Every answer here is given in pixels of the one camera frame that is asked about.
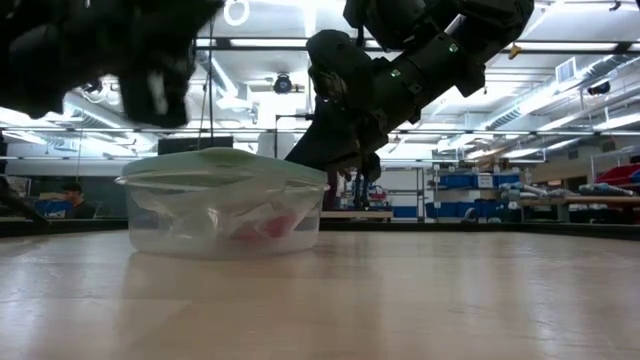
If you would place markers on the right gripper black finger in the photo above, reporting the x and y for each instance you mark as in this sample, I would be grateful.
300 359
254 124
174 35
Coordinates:
320 145

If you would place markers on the red elastic bandage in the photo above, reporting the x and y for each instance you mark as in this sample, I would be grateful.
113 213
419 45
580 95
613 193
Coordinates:
270 227

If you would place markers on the light blue container lid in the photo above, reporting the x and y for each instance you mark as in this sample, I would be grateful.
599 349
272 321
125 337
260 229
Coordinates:
215 165

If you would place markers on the clear plastic zip bag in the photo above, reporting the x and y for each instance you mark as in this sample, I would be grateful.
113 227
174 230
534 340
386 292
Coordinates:
200 215

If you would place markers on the clear plastic food container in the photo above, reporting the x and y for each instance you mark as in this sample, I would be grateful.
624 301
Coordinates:
175 245

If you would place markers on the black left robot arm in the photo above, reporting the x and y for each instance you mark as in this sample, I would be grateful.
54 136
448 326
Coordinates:
30 10

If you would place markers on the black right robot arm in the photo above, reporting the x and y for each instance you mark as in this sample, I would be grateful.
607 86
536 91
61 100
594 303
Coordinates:
450 40

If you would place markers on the black background robot arm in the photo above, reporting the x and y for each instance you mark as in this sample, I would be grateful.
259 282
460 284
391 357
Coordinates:
361 192

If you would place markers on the white cabinet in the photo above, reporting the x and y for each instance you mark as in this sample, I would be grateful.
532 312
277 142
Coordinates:
275 145

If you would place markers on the black ceiling projector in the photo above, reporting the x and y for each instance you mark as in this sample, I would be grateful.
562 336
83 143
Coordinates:
92 86

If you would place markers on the round black fixture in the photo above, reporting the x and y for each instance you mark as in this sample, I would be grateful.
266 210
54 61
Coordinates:
282 84

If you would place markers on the black monitor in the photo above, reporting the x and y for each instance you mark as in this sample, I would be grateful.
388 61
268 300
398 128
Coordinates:
190 145

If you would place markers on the blue storage bins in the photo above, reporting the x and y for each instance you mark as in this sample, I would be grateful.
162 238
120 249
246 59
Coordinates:
475 181

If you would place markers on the person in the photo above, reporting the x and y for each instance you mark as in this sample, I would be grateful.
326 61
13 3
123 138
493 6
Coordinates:
75 202

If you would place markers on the white vent grille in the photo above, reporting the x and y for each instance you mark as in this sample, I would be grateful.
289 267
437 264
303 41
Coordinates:
567 71

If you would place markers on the wooden workbench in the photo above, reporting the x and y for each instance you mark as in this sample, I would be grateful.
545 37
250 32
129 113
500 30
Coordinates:
590 200

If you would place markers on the black aluminium table frame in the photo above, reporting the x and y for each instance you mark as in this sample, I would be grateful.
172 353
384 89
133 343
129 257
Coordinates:
450 227

